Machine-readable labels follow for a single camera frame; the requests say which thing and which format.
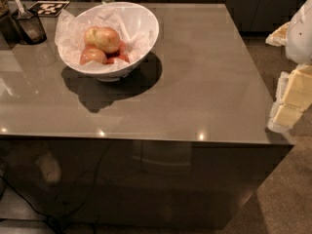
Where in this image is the left lower red apple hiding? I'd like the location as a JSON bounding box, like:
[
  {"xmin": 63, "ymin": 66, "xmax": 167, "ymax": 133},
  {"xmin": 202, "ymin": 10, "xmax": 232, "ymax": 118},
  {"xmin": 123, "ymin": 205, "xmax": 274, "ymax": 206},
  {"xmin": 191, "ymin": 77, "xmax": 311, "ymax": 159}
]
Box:
[{"xmin": 80, "ymin": 48, "xmax": 107, "ymax": 64}]

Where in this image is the top front yellow-red apple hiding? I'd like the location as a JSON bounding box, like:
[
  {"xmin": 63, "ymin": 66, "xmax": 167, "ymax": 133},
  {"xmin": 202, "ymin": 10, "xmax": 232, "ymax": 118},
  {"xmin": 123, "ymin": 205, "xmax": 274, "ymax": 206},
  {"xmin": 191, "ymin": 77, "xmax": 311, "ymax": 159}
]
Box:
[{"xmin": 95, "ymin": 27, "xmax": 120, "ymax": 54}]

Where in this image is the black floor cable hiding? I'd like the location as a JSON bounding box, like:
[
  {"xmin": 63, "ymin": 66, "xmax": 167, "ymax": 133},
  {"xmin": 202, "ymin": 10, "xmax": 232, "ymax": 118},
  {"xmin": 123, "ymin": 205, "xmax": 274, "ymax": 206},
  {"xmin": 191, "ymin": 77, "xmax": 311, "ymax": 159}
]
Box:
[{"xmin": 0, "ymin": 175, "xmax": 98, "ymax": 234}]

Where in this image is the white crumpled paper liner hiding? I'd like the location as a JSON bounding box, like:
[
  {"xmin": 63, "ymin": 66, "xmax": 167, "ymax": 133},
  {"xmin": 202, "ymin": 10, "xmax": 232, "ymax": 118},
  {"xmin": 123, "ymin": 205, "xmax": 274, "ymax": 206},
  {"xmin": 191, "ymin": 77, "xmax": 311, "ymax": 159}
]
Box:
[{"xmin": 55, "ymin": 3, "xmax": 159, "ymax": 77}]

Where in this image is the white bowl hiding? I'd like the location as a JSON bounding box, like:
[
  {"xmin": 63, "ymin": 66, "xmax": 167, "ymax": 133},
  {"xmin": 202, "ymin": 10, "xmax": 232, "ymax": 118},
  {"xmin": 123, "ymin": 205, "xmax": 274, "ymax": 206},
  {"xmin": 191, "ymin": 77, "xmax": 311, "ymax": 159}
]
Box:
[{"xmin": 55, "ymin": 2, "xmax": 159, "ymax": 82}]

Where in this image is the top rear yellow apple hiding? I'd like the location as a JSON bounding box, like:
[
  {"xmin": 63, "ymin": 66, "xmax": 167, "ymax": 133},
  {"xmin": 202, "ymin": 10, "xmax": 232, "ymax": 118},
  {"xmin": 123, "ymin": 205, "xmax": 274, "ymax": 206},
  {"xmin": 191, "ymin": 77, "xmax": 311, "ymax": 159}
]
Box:
[{"xmin": 84, "ymin": 26, "xmax": 98, "ymax": 46}]

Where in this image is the dark container with scoop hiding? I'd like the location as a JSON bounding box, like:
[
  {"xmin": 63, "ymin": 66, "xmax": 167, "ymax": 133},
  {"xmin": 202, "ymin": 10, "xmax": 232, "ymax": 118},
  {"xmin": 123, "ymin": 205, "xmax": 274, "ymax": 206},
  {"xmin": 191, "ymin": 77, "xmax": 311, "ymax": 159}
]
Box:
[{"xmin": 12, "ymin": 0, "xmax": 47, "ymax": 45}]

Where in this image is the red apple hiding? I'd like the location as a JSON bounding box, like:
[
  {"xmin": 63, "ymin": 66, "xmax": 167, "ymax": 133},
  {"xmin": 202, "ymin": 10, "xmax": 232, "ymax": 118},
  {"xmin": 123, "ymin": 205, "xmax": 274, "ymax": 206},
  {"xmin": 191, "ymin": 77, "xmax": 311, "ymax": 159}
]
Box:
[
  {"xmin": 107, "ymin": 41, "xmax": 130, "ymax": 64},
  {"xmin": 80, "ymin": 48, "xmax": 107, "ymax": 64}
]

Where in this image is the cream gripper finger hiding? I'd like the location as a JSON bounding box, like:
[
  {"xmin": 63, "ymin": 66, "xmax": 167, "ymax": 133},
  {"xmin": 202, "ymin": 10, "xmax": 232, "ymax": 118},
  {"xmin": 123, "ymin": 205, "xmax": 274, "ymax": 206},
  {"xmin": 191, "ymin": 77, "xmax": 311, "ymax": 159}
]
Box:
[{"xmin": 265, "ymin": 22, "xmax": 290, "ymax": 47}]

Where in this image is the black white marker tag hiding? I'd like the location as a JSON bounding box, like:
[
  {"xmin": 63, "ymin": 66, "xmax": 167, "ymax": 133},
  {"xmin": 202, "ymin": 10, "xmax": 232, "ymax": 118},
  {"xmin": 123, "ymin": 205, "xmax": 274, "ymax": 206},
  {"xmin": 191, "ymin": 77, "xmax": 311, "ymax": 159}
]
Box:
[{"xmin": 30, "ymin": 1, "xmax": 69, "ymax": 18}]

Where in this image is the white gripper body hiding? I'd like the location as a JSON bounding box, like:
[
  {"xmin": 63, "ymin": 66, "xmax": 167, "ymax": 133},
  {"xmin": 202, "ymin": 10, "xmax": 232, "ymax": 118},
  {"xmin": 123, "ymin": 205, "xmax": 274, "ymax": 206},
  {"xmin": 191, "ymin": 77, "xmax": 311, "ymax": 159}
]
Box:
[{"xmin": 286, "ymin": 0, "xmax": 312, "ymax": 64}]

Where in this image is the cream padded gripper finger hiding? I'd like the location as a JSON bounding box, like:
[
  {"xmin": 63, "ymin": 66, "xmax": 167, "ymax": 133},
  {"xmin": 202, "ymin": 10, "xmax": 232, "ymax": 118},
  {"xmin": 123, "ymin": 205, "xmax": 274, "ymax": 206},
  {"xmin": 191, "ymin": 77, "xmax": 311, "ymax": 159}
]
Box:
[{"xmin": 267, "ymin": 64, "xmax": 312, "ymax": 133}]

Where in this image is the right lower red apple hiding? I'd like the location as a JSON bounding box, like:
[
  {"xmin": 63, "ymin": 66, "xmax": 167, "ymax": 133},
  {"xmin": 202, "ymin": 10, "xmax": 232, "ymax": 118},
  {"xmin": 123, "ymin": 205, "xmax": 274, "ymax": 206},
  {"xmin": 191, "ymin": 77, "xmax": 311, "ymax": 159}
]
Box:
[{"xmin": 107, "ymin": 41, "xmax": 130, "ymax": 64}]

